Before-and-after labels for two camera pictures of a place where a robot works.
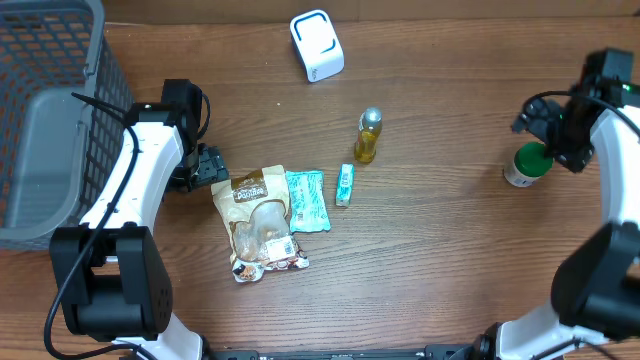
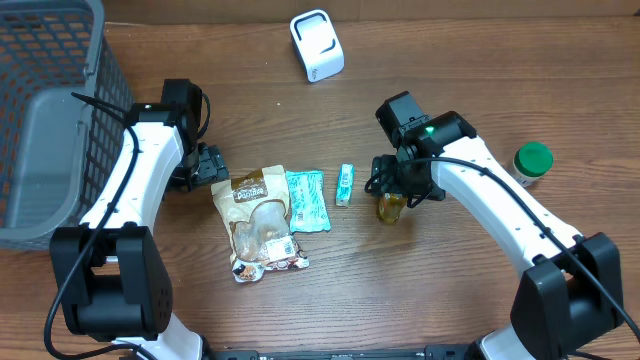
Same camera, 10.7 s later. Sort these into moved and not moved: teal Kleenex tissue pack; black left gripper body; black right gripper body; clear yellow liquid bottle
Moved: black right gripper body; clear yellow liquid bottle
Not moved: black left gripper body; teal Kleenex tissue pack
